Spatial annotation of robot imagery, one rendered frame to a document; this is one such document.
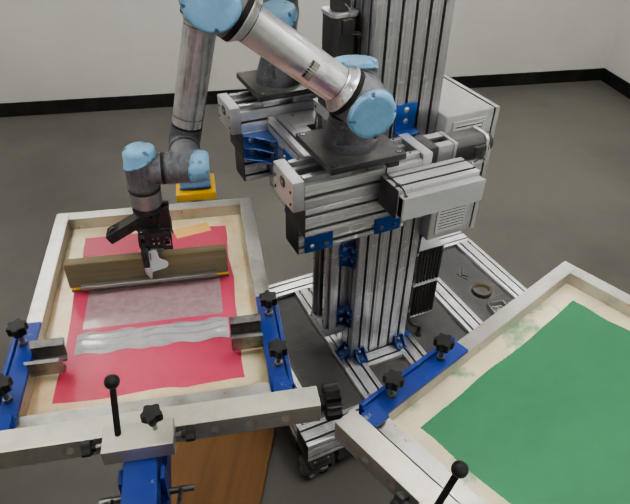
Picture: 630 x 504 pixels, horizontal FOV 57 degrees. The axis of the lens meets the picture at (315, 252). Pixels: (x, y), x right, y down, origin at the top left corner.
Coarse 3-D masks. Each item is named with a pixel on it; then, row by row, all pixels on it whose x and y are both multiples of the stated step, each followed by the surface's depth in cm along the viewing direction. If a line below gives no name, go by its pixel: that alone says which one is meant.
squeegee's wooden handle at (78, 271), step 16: (96, 256) 149; (112, 256) 149; (128, 256) 149; (160, 256) 150; (176, 256) 150; (192, 256) 151; (208, 256) 152; (224, 256) 153; (80, 272) 148; (96, 272) 149; (112, 272) 150; (128, 272) 150; (144, 272) 151; (160, 272) 152; (176, 272) 153; (192, 272) 154
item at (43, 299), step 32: (64, 224) 170; (96, 224) 175; (64, 256) 164; (256, 256) 160; (256, 288) 149; (32, 320) 139; (32, 384) 127; (256, 384) 125; (32, 416) 117; (64, 416) 117; (96, 416) 118
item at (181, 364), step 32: (160, 288) 154; (192, 288) 154; (224, 288) 155; (160, 320) 145; (192, 320) 145; (160, 352) 136; (192, 352) 137; (224, 352) 137; (160, 384) 129; (192, 384) 129
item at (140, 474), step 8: (128, 464) 103; (136, 464) 103; (144, 464) 104; (152, 464) 104; (128, 472) 102; (136, 472) 102; (144, 472) 102; (152, 472) 102; (128, 480) 101; (136, 480) 101; (144, 480) 101; (152, 480) 101; (128, 488) 100; (136, 488) 100; (144, 488) 100; (152, 488) 100; (160, 488) 104; (128, 496) 99; (136, 496) 99; (144, 496) 99; (152, 496) 99; (160, 496) 103
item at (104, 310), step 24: (96, 240) 171; (120, 240) 171; (120, 288) 154; (144, 288) 154; (72, 312) 147; (96, 312) 147; (120, 312) 147; (144, 312) 147; (72, 336) 140; (72, 360) 134; (96, 360) 134; (120, 360) 134; (144, 360) 134; (72, 384) 129; (96, 384) 129; (120, 384) 129; (144, 384) 129
